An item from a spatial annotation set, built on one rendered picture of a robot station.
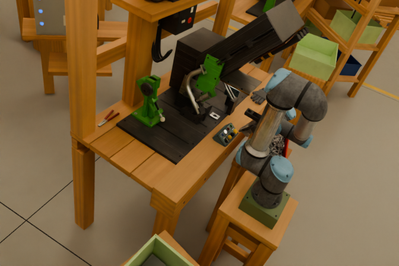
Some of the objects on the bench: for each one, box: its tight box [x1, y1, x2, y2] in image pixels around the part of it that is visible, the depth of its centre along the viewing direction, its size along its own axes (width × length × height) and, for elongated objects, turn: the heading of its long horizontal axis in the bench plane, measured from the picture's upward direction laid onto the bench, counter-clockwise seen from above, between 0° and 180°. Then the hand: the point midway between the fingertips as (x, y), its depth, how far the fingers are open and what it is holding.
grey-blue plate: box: [224, 85, 240, 106], centre depth 214 cm, size 10×2×14 cm, turn 43°
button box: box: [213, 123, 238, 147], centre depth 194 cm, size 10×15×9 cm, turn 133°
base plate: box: [116, 69, 262, 165], centre depth 218 cm, size 42×110×2 cm, turn 133°
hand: (239, 129), depth 193 cm, fingers closed
